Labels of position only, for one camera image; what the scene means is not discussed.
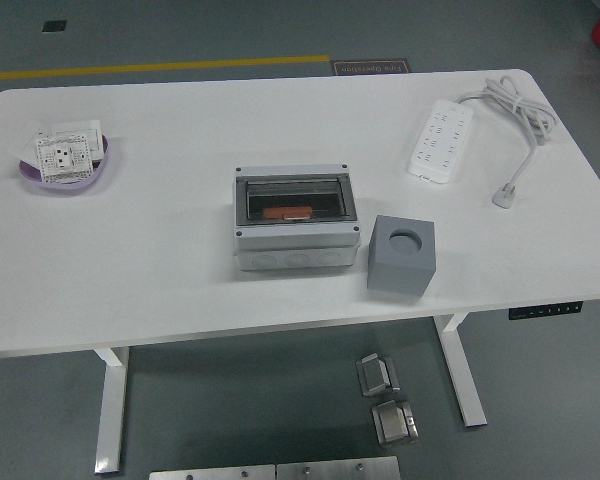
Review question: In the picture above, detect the white plastic card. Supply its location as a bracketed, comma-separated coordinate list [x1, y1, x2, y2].
[8, 120, 51, 164]

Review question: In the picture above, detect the grey cube with round hole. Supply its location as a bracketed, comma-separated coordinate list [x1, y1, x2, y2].
[367, 214, 437, 297]

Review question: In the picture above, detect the orange cylinder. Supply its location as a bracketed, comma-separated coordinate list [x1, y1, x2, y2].
[262, 206, 313, 222]

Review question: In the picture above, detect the grey metal foot block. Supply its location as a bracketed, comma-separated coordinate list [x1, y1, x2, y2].
[370, 399, 421, 447]
[354, 353, 401, 399]

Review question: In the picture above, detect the white wall switch panel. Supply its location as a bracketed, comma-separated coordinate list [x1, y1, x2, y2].
[49, 118, 105, 161]

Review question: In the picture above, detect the white power cord with plug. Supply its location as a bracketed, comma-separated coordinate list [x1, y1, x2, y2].
[454, 75, 560, 210]

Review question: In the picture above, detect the grey metal base plate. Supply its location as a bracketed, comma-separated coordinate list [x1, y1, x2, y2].
[148, 464, 277, 480]
[275, 455, 401, 480]

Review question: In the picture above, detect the white wall socket panel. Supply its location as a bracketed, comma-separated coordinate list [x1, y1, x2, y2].
[33, 133, 95, 182]

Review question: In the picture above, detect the grey junction box with lid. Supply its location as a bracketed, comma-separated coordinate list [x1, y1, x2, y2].
[232, 163, 362, 272]

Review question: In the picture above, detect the white table leg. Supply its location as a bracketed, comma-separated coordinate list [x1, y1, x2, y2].
[434, 314, 489, 429]
[93, 345, 131, 475]

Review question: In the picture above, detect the black table control panel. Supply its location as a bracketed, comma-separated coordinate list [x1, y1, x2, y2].
[508, 301, 585, 320]

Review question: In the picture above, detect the white power strip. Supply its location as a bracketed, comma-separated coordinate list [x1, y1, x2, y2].
[406, 98, 475, 185]

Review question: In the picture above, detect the dark floor sign with text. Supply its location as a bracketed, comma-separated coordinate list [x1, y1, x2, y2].
[331, 59, 411, 77]

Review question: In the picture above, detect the purple bowl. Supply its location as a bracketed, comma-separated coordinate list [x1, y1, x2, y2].
[18, 132, 112, 190]

